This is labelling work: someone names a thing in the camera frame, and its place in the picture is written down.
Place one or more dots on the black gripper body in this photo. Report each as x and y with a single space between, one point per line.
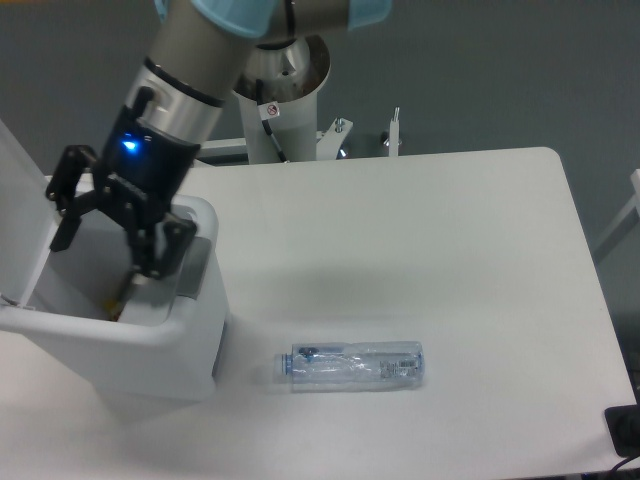
138 174

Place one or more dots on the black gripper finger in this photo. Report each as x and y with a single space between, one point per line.
74 161
157 249

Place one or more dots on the white plastic wrapper bag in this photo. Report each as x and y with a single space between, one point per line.
145 301

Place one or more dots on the clear plastic water bottle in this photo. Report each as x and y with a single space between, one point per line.
351 367

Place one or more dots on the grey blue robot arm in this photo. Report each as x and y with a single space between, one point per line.
174 104

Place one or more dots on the white trash can lid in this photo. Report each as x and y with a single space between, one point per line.
28 220

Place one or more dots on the white trash can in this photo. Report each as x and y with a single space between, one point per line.
65 316

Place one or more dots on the white furniture leg at right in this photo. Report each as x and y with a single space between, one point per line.
621 225

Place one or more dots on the black device at table edge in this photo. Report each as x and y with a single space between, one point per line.
623 426

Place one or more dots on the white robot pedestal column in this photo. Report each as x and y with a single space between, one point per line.
280 85

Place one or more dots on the white metal base frame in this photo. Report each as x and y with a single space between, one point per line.
337 142

